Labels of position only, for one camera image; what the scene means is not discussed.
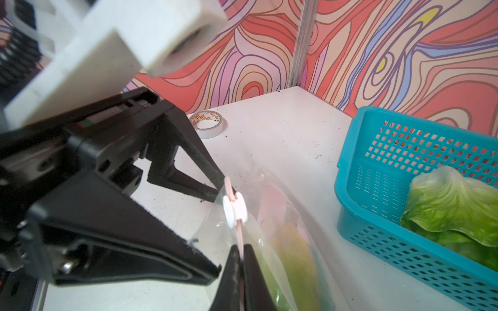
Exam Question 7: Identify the teal plastic basket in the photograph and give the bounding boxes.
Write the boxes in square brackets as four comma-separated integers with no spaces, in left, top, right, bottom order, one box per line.
[335,106,497,310]

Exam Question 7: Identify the white tape roll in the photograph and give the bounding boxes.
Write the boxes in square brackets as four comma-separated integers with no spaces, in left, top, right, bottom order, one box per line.
[189,110,224,139]

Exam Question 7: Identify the chinese cabbage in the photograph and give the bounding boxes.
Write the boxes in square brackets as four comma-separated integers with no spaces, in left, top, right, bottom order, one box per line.
[400,167,497,271]

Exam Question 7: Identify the cabbage in pink-slider bag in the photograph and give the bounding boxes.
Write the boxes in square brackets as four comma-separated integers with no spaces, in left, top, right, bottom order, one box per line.
[256,224,327,310]

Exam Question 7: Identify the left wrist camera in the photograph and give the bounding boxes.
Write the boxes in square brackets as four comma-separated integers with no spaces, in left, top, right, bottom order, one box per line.
[1,1,227,132]

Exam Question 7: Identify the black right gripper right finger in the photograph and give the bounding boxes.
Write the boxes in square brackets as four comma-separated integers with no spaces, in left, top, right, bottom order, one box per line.
[242,244,276,311]

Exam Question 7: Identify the zip bag with pink slider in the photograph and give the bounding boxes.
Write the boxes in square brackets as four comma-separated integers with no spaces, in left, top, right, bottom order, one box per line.
[186,170,351,311]

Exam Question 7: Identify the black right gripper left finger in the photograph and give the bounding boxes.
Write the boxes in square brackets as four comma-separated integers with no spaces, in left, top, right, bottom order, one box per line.
[210,245,243,311]

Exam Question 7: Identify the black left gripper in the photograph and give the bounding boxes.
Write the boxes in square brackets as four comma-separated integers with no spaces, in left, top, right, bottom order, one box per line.
[1,87,224,286]

